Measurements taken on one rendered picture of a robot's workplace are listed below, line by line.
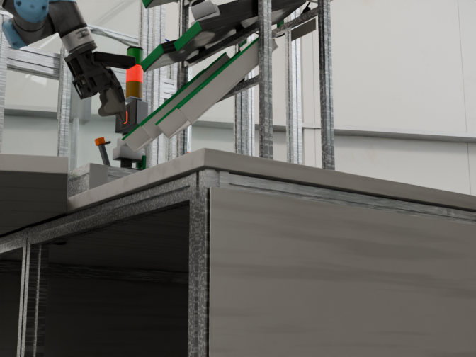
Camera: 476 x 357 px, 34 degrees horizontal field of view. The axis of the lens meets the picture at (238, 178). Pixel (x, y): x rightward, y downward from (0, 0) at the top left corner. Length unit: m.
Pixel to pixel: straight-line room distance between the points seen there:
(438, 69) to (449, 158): 1.34
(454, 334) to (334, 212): 0.36
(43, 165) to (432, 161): 10.32
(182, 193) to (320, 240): 0.25
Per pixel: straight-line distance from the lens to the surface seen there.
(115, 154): 1.99
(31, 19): 1.85
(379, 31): 11.73
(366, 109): 11.23
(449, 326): 1.55
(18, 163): 1.28
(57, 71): 3.18
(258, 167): 1.26
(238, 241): 1.22
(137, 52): 2.30
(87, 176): 1.76
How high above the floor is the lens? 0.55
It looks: 12 degrees up
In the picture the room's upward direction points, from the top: straight up
